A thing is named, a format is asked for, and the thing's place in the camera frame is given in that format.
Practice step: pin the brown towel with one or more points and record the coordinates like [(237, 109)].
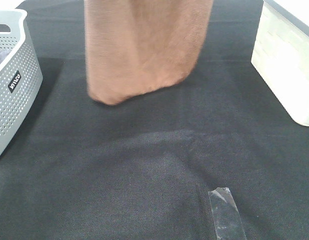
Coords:
[(135, 47)]

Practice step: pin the black table cloth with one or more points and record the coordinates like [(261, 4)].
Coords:
[(143, 170)]

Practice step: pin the clear tape strip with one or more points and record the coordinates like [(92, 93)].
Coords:
[(226, 218)]

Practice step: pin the white perforated laundry basket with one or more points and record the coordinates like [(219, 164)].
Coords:
[(20, 74)]

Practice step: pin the white plastic storage bin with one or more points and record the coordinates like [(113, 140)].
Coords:
[(281, 54)]

